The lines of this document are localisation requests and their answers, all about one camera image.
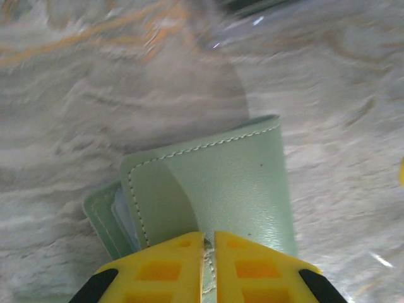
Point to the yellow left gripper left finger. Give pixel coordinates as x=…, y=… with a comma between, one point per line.
x=158, y=274

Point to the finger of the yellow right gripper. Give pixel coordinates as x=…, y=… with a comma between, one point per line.
x=402, y=172

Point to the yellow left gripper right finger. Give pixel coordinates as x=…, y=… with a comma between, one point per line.
x=259, y=274

